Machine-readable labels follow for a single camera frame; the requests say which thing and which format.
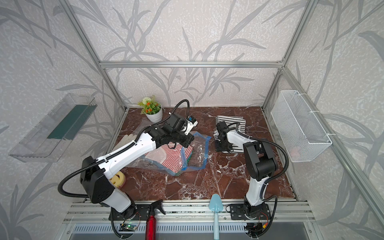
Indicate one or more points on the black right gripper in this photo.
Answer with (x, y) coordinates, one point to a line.
(218, 148)

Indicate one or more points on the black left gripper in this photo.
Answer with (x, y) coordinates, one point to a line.
(190, 138)

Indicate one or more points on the clear vacuum bag blue zipper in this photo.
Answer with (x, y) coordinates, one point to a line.
(200, 146)

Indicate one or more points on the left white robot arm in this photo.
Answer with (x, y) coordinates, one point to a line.
(96, 174)

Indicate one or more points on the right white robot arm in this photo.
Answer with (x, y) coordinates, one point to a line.
(260, 161)

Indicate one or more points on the red striped garment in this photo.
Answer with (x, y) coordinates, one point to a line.
(168, 159)

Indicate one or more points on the white pot with plant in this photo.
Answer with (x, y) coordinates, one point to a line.
(151, 108)

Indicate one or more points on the solid green garment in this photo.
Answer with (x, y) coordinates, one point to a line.
(186, 167)

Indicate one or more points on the light blue garden trowel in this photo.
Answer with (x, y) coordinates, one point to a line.
(216, 206)

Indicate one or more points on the yellow smiley sponge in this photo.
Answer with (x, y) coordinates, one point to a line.
(118, 180)

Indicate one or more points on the red spray bottle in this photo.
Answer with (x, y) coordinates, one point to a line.
(151, 223)

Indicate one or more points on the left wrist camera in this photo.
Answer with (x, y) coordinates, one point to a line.
(190, 123)

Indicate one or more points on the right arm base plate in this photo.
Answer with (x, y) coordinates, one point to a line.
(245, 212)

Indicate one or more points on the white wire wall basket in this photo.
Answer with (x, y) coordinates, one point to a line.
(301, 132)

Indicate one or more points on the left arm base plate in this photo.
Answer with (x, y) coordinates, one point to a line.
(134, 212)

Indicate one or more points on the clear plastic wall shelf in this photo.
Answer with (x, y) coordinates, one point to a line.
(49, 139)

